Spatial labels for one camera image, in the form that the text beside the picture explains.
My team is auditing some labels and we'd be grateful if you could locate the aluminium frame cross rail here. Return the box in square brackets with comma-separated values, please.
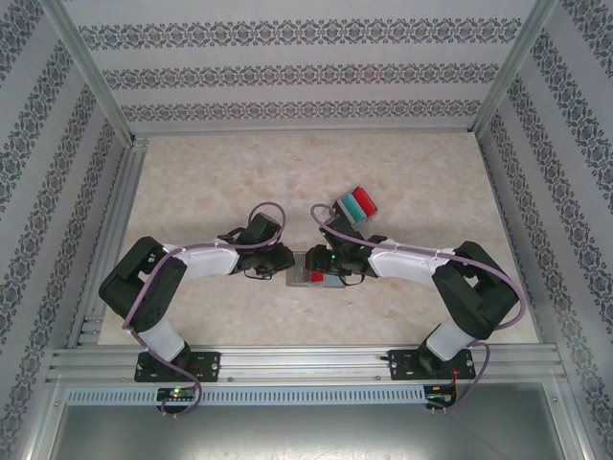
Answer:
[127, 125, 479, 138]

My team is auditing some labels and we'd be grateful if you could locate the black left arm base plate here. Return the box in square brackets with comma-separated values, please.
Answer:
[135, 351, 222, 383]

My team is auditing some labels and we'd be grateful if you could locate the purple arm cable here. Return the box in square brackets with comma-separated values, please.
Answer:
[309, 202, 527, 416]
[123, 200, 288, 418]

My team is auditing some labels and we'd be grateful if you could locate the aluminium frame mounting rail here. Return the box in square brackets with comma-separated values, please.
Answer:
[45, 347, 561, 384]

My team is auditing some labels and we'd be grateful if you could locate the aluminium frame upright post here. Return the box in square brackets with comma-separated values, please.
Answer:
[471, 0, 559, 134]
[45, 0, 138, 143]

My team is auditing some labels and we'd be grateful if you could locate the grey card holder wallet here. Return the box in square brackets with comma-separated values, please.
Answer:
[285, 248, 347, 290]

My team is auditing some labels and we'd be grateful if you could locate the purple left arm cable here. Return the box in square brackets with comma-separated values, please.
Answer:
[123, 200, 288, 418]

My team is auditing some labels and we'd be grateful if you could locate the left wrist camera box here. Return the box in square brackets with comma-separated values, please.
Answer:
[245, 213, 283, 248]

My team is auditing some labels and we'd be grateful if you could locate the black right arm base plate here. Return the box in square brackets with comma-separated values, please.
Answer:
[388, 348, 478, 382]

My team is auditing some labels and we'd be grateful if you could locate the slotted grey cable duct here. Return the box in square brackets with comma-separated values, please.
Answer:
[64, 385, 456, 407]

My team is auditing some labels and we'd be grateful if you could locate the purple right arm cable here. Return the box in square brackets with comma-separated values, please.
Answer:
[309, 202, 527, 416]

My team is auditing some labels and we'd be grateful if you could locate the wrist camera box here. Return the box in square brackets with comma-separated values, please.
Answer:
[328, 215, 368, 250]
[245, 213, 283, 248]

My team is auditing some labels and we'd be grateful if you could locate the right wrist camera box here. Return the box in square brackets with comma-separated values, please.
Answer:
[328, 215, 368, 250]

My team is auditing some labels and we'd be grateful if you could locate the aluminium frame side rail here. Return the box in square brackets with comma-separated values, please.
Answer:
[66, 136, 150, 349]

